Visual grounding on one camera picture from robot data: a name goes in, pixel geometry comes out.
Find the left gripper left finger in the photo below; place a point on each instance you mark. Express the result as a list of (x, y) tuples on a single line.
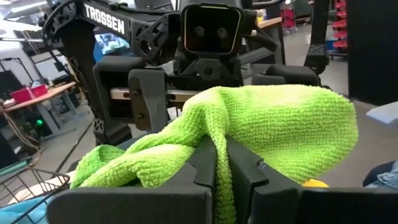
[(130, 205)]

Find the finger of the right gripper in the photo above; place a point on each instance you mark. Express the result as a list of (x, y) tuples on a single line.
[(147, 99)]

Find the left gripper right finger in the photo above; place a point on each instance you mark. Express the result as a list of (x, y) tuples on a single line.
[(311, 207)]

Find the yellow microfiber towel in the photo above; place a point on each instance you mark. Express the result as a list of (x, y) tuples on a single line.
[(315, 183)]

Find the green microfiber towel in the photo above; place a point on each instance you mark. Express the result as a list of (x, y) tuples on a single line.
[(280, 130)]

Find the blue microfiber towel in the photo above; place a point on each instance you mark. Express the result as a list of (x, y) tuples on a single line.
[(18, 213)]

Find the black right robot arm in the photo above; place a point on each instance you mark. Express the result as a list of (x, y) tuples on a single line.
[(105, 21)]

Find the blue lit display screen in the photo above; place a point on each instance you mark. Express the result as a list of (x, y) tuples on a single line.
[(109, 43)]

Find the person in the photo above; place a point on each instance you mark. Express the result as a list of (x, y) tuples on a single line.
[(384, 177)]

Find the wooden workbench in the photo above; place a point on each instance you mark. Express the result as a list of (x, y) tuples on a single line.
[(46, 93)]

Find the white paper sheet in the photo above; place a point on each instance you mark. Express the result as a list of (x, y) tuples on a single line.
[(384, 113)]

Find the red plastic bin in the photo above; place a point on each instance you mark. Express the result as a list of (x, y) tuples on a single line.
[(26, 93)]

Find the rack of red bins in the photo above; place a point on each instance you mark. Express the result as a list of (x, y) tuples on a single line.
[(339, 25)]

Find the black upright panel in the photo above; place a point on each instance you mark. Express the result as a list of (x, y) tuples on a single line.
[(373, 49)]

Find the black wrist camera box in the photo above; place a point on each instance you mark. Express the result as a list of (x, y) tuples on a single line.
[(211, 31)]

